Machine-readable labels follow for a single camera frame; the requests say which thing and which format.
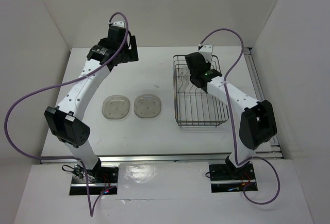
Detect aluminium rail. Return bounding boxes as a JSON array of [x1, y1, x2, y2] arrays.
[[242, 47, 284, 160], [40, 154, 233, 164]]

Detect aluminium rail right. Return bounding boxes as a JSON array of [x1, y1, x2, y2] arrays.
[[242, 47, 284, 160]]

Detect smoky plate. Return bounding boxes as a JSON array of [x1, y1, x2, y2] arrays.
[[102, 95, 130, 120], [134, 94, 162, 118]]

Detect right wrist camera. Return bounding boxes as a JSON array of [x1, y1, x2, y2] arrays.
[[198, 44, 213, 63]]

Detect metal wire dish rack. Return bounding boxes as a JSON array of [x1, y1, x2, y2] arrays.
[[173, 55, 229, 129]]

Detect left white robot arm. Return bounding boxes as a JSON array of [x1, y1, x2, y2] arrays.
[[44, 22, 138, 182]]

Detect clear plate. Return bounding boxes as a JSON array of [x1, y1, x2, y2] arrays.
[[179, 65, 190, 93], [177, 65, 190, 93]]

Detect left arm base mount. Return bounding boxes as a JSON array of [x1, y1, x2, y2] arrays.
[[61, 165, 119, 196]]

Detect aluminium rail front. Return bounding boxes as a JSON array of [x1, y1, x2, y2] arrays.
[[40, 154, 233, 164]]

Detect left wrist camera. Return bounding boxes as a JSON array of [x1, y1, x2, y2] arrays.
[[108, 21, 126, 29]]

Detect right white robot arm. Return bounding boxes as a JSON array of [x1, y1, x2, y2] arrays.
[[185, 52, 277, 179]]

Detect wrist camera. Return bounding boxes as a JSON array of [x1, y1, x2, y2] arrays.
[[108, 21, 126, 29], [198, 44, 213, 63]]

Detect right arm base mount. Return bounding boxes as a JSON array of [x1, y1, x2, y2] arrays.
[[205, 159, 258, 193]]

